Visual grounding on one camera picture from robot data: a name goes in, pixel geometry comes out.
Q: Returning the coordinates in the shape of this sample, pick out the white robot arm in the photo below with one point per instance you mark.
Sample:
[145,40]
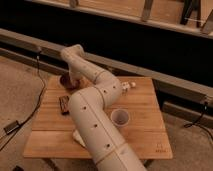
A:
[105,144]

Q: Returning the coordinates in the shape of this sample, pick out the white crumpled packet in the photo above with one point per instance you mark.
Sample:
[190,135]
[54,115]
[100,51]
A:
[126,86]

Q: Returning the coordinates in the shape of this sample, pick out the dark chocolate bar packet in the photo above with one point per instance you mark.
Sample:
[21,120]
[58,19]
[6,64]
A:
[63,100]

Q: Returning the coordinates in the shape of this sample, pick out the white sponge block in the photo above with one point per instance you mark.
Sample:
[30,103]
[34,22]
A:
[77,138]

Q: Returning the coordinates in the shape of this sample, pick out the black power adapter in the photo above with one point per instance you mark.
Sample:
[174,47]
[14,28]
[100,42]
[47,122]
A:
[11,127]

